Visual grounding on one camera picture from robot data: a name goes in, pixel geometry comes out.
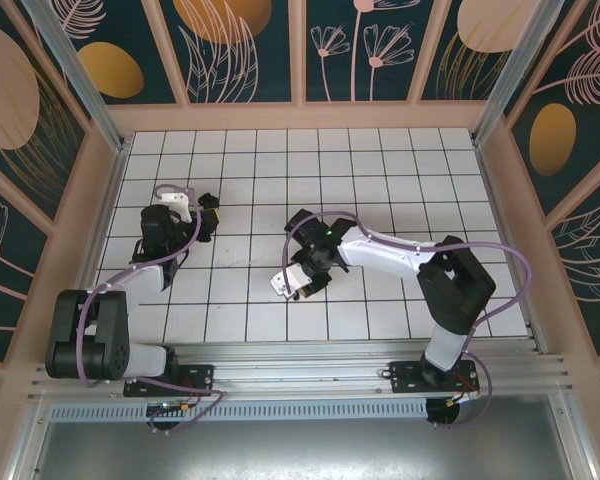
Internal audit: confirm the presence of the grey metal sheet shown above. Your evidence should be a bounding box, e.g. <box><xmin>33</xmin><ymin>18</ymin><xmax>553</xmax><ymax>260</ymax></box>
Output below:
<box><xmin>9</xmin><ymin>394</ymin><xmax>594</xmax><ymax>480</ymax></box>

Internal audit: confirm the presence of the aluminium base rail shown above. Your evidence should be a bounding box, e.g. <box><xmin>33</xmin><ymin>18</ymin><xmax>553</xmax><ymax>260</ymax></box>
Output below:
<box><xmin>27</xmin><ymin>344</ymin><xmax>574</xmax><ymax>401</ymax></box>

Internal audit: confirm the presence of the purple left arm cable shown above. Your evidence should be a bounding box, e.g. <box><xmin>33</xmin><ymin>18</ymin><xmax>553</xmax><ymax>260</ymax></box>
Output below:
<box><xmin>77</xmin><ymin>183</ymin><xmax>226</xmax><ymax>436</ymax></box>

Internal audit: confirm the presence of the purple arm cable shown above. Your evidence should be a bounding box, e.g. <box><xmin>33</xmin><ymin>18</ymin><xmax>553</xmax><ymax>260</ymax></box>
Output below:
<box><xmin>77</xmin><ymin>183</ymin><xmax>226</xmax><ymax>436</ymax></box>
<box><xmin>283</xmin><ymin>210</ymin><xmax>535</xmax><ymax>432</ymax></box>

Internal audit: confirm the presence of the aluminium frame post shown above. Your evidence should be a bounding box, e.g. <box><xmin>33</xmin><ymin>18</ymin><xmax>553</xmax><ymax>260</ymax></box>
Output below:
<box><xmin>472</xmin><ymin>0</ymin><xmax>564</xmax><ymax>146</ymax></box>
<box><xmin>19</xmin><ymin>0</ymin><xmax>131</xmax><ymax>154</ymax></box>

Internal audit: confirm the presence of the grey slotted cable duct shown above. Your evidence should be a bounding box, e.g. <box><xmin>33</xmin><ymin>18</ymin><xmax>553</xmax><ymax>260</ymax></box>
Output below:
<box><xmin>49</xmin><ymin>397</ymin><xmax>431</xmax><ymax>424</ymax></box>

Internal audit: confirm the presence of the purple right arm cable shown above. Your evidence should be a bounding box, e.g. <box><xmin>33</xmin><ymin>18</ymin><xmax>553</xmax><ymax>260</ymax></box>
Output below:
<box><xmin>283</xmin><ymin>210</ymin><xmax>535</xmax><ymax>432</ymax></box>

